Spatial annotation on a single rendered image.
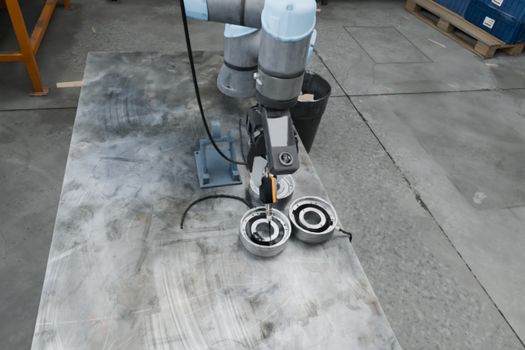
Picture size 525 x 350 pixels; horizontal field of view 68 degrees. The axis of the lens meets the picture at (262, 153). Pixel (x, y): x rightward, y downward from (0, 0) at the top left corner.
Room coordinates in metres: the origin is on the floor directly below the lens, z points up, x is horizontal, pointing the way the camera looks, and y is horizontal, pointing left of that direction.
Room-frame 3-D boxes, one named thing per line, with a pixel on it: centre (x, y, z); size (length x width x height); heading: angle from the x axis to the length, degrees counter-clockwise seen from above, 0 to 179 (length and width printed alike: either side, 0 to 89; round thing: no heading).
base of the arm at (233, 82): (1.11, 0.10, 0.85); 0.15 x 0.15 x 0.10
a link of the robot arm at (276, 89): (0.56, -0.01, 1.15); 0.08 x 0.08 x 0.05
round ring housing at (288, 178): (0.64, -0.03, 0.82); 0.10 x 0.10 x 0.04
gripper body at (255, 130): (0.57, -0.01, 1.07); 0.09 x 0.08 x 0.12; 20
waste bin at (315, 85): (1.82, -0.15, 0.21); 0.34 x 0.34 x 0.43
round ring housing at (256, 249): (0.51, -0.03, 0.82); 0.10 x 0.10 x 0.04
